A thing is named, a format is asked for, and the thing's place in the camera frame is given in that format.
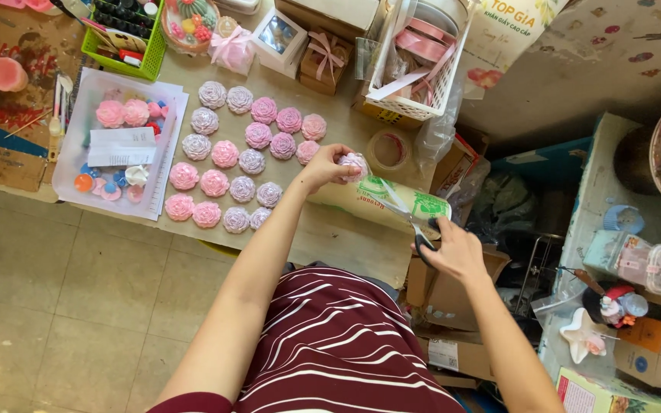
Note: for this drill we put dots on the green plastic basket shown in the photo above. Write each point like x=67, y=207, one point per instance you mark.
x=147, y=60

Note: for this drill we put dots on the person's right hand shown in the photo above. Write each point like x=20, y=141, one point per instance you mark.
x=458, y=253

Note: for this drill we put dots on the pink round mould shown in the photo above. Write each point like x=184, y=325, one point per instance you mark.
x=6, y=74

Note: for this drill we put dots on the round cactus decoration bowl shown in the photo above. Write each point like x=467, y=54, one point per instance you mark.
x=191, y=23

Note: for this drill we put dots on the white plastic spoons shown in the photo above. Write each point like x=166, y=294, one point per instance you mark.
x=57, y=117

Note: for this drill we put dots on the heap of small colourful shapes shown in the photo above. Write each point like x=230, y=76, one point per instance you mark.
x=106, y=184

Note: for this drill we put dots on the pink flower soap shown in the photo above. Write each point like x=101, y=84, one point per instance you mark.
x=136, y=112
x=110, y=114

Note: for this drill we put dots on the dark plastic bags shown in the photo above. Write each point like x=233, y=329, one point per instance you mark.
x=502, y=201

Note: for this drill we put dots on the labelled brown cardboard carton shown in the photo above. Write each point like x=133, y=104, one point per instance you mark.
x=457, y=355

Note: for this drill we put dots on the open brown cardboard carton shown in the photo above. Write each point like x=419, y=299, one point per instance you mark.
x=451, y=301

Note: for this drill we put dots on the white paper slips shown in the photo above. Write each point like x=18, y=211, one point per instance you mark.
x=122, y=146

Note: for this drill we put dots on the cluttered side table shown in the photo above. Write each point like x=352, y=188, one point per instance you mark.
x=623, y=258

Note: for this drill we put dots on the pink ribbon rolls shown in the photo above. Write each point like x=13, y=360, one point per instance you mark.
x=422, y=43

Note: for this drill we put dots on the green-printed plastic film roll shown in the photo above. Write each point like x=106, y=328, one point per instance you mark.
x=359, y=203

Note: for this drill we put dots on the maroon striped shirt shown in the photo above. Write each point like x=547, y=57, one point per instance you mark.
x=336, y=344

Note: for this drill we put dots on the stained cardboard mat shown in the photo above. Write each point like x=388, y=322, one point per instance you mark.
x=9, y=155

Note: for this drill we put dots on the thin wooden stick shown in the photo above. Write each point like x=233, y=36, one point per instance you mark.
x=27, y=123

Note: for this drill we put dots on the brown box with pink ribbon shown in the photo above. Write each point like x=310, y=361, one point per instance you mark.
x=325, y=63

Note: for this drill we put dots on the white window gift box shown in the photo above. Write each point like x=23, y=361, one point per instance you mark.
x=279, y=40

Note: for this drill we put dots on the plastic-wrapped lilac flower soap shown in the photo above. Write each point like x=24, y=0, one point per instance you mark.
x=357, y=164

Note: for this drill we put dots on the clear tape roll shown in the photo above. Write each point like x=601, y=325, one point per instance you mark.
x=389, y=150

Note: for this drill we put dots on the clear plastic tray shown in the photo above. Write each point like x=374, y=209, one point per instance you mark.
x=75, y=149

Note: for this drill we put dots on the rows of pink lilac soaps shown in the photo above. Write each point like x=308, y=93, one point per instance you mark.
x=214, y=183

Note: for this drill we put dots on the person's right fingers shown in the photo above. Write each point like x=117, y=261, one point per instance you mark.
x=431, y=255

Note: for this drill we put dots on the white plastic basket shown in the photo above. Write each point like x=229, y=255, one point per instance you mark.
x=408, y=106

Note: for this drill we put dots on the yellow flat box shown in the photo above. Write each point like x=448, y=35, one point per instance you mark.
x=385, y=114

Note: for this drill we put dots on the large cardboard box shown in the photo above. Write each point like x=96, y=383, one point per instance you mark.
x=330, y=14

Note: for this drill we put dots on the person's left hand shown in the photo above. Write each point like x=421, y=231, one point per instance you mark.
x=320, y=167

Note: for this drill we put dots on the pink wrapped gift with bow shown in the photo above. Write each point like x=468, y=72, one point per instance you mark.
x=232, y=51

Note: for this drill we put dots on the red-printed cardboard carton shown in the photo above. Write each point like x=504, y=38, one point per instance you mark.
x=454, y=163

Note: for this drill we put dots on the row of dark bottles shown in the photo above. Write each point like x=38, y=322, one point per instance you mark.
x=124, y=14

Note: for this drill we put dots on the clear plastic bag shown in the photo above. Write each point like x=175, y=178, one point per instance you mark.
x=436, y=132

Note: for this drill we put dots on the flower-printed paper bag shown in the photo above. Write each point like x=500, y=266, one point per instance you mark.
x=505, y=40

